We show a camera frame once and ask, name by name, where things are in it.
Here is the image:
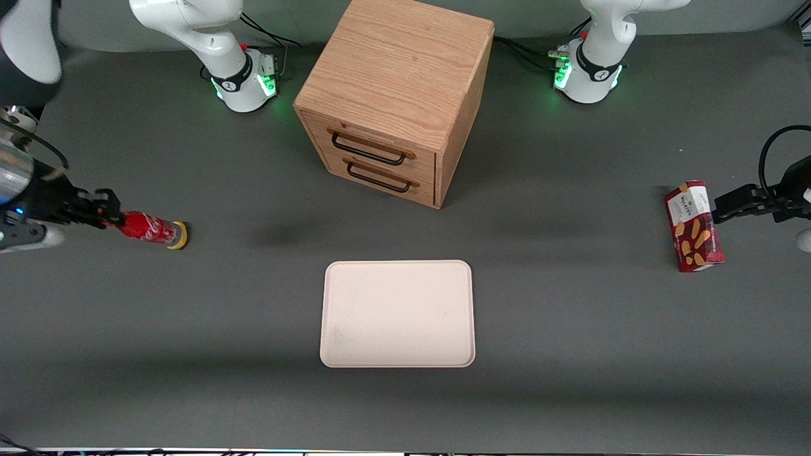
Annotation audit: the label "beige rectangular tray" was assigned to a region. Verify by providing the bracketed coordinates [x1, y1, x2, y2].
[319, 260, 476, 369]

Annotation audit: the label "black metal drawer handle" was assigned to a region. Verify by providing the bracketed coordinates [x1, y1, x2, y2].
[342, 158, 421, 194]
[327, 127, 416, 167]

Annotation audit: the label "black left arm base cables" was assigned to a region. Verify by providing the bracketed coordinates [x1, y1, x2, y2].
[493, 18, 593, 72]

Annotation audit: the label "thin black cable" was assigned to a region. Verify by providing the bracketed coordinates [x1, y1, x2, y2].
[0, 433, 40, 456]

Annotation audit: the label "red coke bottle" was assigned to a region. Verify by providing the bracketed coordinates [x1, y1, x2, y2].
[117, 211, 181, 246]

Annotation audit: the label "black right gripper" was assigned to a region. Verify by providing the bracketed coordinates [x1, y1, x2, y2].
[22, 166, 125, 230]

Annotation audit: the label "black arm base cables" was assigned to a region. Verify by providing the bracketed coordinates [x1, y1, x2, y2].
[237, 11, 302, 81]
[493, 18, 593, 72]

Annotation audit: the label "wooden drawer cabinet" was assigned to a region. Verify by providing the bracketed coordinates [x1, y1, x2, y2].
[293, 0, 495, 210]

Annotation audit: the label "black right arm base cables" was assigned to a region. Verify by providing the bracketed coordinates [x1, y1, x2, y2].
[237, 11, 302, 81]

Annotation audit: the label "red shortbread cookie box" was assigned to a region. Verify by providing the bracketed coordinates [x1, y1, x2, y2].
[664, 180, 725, 274]

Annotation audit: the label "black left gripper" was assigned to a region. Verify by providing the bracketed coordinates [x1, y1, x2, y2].
[712, 157, 811, 224]

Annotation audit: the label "black left gripper cable loop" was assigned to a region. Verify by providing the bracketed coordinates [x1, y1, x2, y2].
[758, 125, 811, 205]

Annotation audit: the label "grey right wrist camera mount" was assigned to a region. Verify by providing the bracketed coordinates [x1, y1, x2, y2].
[0, 222, 66, 255]

